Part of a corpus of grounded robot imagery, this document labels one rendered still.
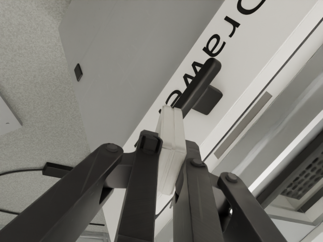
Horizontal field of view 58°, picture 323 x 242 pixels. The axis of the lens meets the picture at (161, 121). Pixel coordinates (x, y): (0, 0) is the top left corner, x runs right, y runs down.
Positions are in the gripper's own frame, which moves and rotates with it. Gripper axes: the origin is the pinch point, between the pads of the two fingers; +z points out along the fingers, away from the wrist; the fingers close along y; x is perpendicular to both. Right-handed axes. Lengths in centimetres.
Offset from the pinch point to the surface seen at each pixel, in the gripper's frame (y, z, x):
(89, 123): -11.3, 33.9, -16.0
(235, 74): 5.7, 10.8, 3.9
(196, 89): 2.1, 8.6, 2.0
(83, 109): -13.7, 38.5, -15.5
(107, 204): -3.5, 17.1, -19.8
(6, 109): -53, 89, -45
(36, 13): -46, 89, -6
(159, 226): 3.1, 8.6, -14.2
